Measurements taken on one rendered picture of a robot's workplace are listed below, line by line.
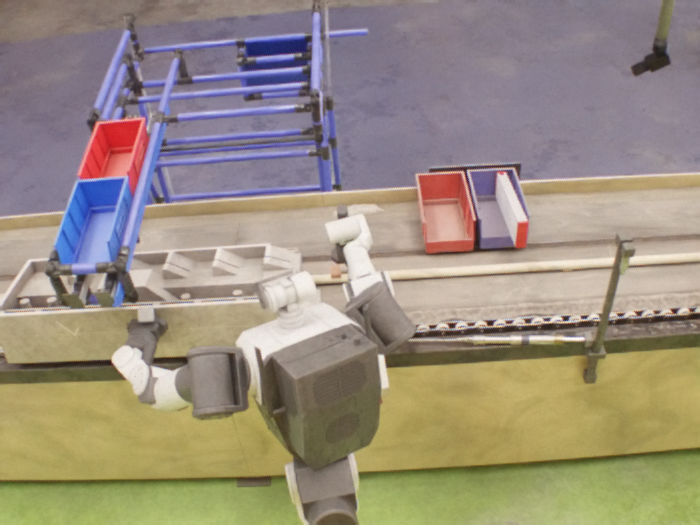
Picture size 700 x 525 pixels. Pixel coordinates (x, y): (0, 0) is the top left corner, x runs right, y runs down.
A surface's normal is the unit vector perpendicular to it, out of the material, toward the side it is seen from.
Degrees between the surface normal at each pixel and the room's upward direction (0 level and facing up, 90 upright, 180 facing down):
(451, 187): 88
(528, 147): 0
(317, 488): 28
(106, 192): 94
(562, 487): 0
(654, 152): 0
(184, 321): 80
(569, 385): 91
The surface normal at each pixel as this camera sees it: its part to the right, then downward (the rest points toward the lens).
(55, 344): -0.01, 0.54
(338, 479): 0.02, -0.36
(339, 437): 0.50, 0.54
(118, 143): 0.01, 0.71
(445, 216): -0.07, -0.74
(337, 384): 0.48, 0.31
